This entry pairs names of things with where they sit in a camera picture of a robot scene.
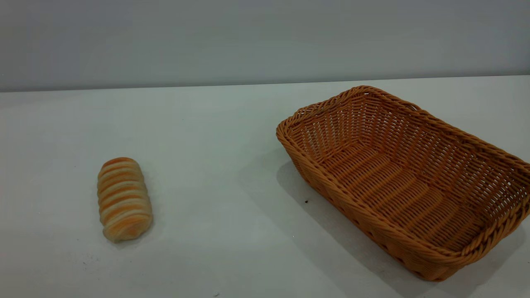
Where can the striped orange bread roll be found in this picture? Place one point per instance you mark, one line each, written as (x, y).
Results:
(124, 198)

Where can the orange woven wicker basket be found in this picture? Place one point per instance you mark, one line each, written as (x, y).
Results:
(372, 178)

